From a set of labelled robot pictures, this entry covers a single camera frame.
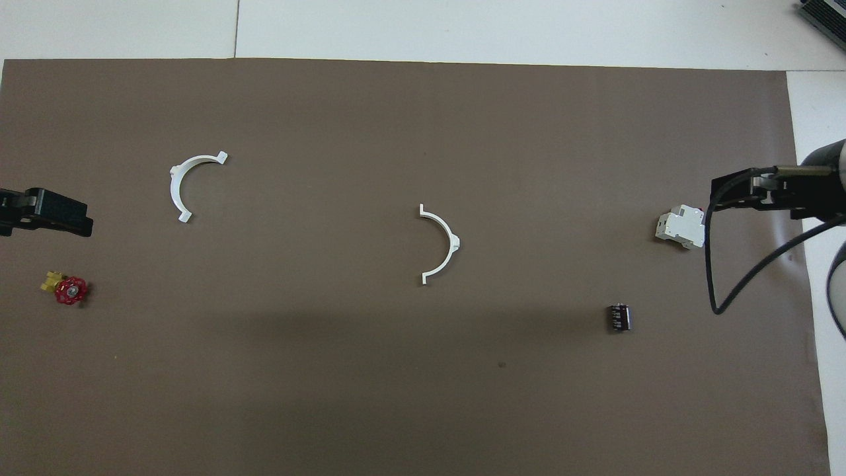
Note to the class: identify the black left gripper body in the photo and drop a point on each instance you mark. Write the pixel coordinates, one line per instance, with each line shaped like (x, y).
(56, 206)

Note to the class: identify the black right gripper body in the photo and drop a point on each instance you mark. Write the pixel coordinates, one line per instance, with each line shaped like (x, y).
(740, 190)

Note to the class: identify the white circuit breaker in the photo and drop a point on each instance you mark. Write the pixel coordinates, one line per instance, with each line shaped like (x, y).
(681, 228)

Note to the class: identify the red handwheel yellow valve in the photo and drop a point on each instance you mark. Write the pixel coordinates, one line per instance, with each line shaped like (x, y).
(71, 291)

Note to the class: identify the small black connector block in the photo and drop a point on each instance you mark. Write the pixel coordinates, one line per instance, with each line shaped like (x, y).
(618, 318)

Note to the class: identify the grey ribbed device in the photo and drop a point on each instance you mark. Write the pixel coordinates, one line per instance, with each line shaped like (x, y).
(829, 16)

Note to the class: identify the brown table mat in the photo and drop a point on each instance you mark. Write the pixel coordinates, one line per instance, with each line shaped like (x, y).
(396, 363)

